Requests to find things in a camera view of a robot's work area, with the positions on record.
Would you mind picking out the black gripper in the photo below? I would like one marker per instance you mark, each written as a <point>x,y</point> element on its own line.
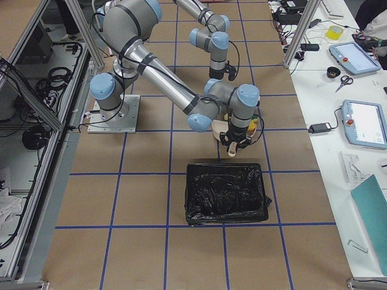
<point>237,135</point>
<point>216,73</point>

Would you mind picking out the beige plastic dustpan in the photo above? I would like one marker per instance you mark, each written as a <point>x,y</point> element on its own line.
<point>223,126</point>

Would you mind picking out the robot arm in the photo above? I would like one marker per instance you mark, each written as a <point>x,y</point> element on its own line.
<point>212,38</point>
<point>128,24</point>

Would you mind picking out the black bag lined bin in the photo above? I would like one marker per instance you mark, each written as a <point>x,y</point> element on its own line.
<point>225,193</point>

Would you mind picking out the yellow green sponge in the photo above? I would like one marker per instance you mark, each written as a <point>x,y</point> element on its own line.
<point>252,126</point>

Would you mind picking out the black power adapter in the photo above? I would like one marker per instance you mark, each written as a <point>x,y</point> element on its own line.
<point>319,128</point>

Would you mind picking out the small black bowl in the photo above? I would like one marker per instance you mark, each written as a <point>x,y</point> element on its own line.
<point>333,72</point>

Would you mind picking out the black scissors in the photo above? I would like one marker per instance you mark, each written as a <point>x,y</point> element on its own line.
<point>344,80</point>

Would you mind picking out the yellow tape roll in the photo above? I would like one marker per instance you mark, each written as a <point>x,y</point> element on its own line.
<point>334,32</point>

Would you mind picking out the near blue teach pendant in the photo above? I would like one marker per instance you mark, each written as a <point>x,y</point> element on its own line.
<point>364,124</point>

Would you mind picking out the blue teach pendant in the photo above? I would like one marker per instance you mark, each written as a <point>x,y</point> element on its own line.
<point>364,124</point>
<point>353,58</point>

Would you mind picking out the far blue teach pendant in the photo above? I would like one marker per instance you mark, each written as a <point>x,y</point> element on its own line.
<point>353,58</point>

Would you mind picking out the teal folder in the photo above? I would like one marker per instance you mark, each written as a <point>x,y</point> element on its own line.
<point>371,204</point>

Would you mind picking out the metal allen key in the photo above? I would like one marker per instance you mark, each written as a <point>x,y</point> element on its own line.
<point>357,246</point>

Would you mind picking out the crumpled white cloth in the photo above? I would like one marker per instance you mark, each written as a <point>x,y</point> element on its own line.
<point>10,206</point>

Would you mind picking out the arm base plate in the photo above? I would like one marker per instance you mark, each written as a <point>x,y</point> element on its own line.
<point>121,120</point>

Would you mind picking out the aluminium frame post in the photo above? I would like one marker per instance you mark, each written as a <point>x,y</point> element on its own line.
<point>303,24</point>

